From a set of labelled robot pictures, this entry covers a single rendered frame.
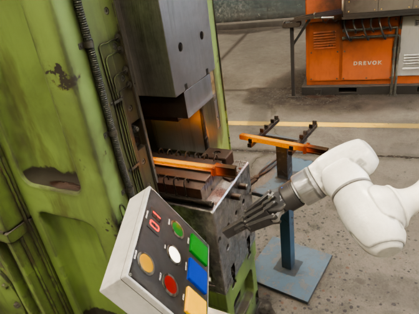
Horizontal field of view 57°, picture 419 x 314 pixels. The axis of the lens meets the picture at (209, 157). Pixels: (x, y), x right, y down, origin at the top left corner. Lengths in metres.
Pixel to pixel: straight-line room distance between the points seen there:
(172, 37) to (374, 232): 0.77
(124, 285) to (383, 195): 0.59
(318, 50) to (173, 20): 3.71
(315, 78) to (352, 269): 2.93
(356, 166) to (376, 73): 3.98
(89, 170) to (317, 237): 1.82
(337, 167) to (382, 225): 0.17
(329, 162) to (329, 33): 3.86
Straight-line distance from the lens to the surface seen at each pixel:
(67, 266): 1.74
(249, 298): 2.13
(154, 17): 1.19
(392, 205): 0.92
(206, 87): 1.41
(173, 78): 1.21
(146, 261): 0.91
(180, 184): 1.50
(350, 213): 0.92
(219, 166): 1.49
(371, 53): 4.85
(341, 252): 2.60
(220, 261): 1.59
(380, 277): 2.49
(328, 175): 0.97
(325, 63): 4.87
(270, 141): 1.82
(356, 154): 0.98
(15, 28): 1.27
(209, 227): 1.49
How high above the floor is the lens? 1.77
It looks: 29 degrees down
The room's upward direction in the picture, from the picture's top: 8 degrees counter-clockwise
